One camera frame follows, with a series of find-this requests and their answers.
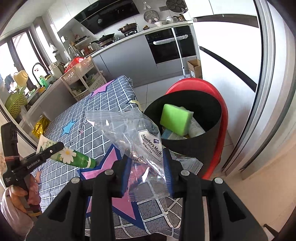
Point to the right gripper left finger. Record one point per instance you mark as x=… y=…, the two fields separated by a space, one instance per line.
x=83 y=209

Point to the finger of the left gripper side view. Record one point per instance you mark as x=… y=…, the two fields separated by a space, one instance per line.
x=35 y=160

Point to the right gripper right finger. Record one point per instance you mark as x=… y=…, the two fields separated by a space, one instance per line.
x=229 y=218

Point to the green daisy tube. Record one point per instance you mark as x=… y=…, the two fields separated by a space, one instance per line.
x=66 y=155

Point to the clear zip bag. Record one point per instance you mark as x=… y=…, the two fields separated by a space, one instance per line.
x=138 y=137

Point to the green sponge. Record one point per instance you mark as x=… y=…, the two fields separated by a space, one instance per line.
x=176 y=119

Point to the black trash bin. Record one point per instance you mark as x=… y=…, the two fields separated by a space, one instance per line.
x=154 y=112

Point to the person left hand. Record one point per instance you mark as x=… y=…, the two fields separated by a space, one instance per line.
x=14 y=211

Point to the gold foil bag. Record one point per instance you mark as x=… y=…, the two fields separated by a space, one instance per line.
x=41 y=126

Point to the grey checked tablecloth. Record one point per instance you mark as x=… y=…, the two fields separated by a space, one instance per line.
x=131 y=219

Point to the green colander basket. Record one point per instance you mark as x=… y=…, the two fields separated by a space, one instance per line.
x=14 y=103

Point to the beige storage trolley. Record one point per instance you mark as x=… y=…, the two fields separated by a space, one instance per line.
x=83 y=78

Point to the black wok on stove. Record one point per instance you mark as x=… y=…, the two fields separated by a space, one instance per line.
x=105 y=40

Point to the cardboard box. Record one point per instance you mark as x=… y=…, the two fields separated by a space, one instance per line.
x=195 y=68

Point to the white stick mop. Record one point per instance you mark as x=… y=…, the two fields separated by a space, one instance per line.
x=169 y=40

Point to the brown pot on stove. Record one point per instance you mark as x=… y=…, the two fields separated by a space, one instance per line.
x=128 y=29

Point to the white refrigerator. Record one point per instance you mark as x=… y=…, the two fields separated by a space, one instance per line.
x=236 y=49

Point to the black range hood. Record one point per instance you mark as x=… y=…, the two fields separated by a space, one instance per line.
x=103 y=14

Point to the black built-in oven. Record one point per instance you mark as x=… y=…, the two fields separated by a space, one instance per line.
x=169 y=52

